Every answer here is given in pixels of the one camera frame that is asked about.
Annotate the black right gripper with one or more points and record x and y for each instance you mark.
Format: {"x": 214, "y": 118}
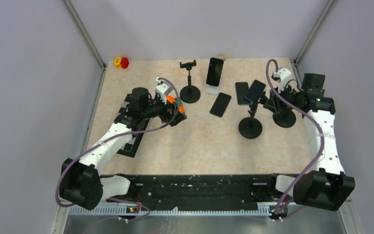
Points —
{"x": 270, "y": 105}

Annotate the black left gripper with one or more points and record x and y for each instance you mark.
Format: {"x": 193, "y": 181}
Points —
{"x": 174, "y": 117}

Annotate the blue smartphone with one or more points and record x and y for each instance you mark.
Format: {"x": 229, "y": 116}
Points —
{"x": 255, "y": 91}

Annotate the black clamp stand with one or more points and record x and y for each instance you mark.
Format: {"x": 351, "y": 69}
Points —
{"x": 286, "y": 119}
{"x": 250, "y": 127}
{"x": 190, "y": 93}

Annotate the silver metal phone stand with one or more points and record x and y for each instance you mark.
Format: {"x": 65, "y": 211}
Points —
{"x": 213, "y": 90}

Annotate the purple smartphone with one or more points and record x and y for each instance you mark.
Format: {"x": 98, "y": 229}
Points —
{"x": 214, "y": 72}

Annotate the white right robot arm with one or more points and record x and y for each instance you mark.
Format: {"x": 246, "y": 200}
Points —
{"x": 323, "y": 183}

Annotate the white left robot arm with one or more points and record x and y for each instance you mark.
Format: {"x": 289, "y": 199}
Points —
{"x": 80, "y": 182}

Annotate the black clamp stand back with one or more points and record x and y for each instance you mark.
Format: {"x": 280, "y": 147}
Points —
{"x": 190, "y": 93}

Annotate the dark green-edged smartphone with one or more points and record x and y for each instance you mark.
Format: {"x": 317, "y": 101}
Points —
{"x": 241, "y": 91}

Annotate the black and silver chessboard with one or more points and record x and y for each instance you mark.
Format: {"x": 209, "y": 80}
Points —
{"x": 131, "y": 147}

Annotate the black smartphone white edge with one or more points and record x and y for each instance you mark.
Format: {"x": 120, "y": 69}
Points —
{"x": 220, "y": 105}

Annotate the small wooden block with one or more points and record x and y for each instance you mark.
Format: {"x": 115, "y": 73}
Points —
{"x": 221, "y": 57}

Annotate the yellow toy block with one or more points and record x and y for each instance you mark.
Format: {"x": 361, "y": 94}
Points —
{"x": 117, "y": 62}

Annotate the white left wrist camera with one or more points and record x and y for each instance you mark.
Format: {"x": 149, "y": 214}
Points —
{"x": 163, "y": 89}

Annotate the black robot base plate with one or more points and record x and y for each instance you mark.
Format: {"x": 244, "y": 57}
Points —
{"x": 202, "y": 192}

